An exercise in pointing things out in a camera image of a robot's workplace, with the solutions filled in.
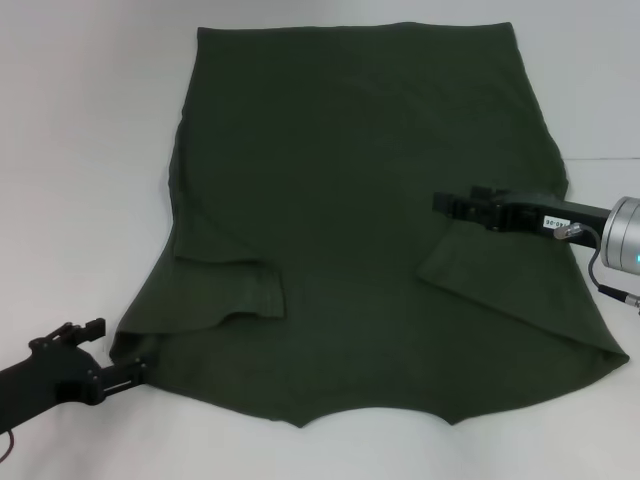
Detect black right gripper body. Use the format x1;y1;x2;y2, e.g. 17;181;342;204
492;189;614;251

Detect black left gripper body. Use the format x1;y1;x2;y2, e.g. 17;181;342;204
0;339;104;431

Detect dark green t-shirt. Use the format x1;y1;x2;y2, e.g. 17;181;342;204
107;19;631;429

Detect right gripper cable with connectors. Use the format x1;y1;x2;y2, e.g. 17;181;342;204
552;222;640;317

